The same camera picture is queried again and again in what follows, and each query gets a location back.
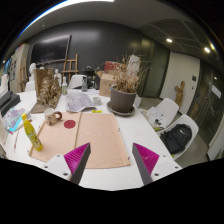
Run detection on yellow small item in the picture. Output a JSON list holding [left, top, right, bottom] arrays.
[[92, 110, 103, 113]]

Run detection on tan cutting mat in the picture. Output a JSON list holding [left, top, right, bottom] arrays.
[[29, 112, 81, 162], [76, 113, 130, 169]]

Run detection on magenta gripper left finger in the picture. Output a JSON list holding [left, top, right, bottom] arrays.
[[64, 143, 91, 185]]

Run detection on grey pot saucer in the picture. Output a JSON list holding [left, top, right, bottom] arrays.
[[106, 101, 135, 117]]

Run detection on patterned ceramic mug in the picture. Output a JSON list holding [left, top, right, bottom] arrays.
[[44, 108, 62, 126]]

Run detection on wooden figure statue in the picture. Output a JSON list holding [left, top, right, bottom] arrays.
[[175, 81, 185, 107]]

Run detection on cardboard box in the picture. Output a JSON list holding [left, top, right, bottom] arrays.
[[99, 73, 115, 97]]

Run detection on small white cup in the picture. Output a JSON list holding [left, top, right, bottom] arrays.
[[93, 97, 101, 106]]

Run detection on open newspaper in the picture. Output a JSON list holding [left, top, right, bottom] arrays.
[[65, 91, 94, 112]]

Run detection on right tan cutting mat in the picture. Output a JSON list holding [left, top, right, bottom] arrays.
[[76, 113, 130, 169]]

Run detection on red pencil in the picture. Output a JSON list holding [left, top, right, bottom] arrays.
[[13, 130, 19, 153]]

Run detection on clear spray bottle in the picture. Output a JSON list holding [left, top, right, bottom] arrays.
[[62, 77, 68, 95]]

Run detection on black box stack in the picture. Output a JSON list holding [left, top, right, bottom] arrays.
[[0, 91, 20, 116]]

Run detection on white chair with papers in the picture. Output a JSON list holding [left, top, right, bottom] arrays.
[[140, 98, 179, 127]]

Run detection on black wall screen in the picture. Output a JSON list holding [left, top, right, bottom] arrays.
[[31, 35, 70, 64]]

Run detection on white chair with backpack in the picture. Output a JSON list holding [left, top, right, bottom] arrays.
[[157, 114, 199, 160]]

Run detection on yellow patterned bottle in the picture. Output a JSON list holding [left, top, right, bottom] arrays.
[[21, 113, 43, 151]]

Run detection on white chair far side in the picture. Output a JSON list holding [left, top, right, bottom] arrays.
[[68, 74, 86, 89]]

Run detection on papers on chair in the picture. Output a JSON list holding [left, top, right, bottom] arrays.
[[147, 107, 167, 128]]

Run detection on dried brown plant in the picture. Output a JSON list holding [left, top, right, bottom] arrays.
[[112, 54, 150, 93]]

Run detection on black backpack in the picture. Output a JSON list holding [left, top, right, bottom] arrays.
[[160, 124, 192, 154]]

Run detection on dark grey bottle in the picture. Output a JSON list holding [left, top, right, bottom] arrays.
[[81, 76, 88, 92]]

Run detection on red round coaster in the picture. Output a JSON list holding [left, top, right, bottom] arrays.
[[64, 120, 76, 129]]

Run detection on colourful book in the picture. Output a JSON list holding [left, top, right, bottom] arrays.
[[3, 108, 25, 133]]

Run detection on left tan cutting mat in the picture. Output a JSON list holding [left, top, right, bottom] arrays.
[[29, 112, 81, 162]]

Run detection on grey plant pot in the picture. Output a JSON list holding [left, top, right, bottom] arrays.
[[110, 88, 136, 113]]

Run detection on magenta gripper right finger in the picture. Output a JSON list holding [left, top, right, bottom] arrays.
[[132, 143, 159, 185]]

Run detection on wooden easel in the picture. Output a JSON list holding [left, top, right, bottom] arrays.
[[62, 55, 79, 80]]

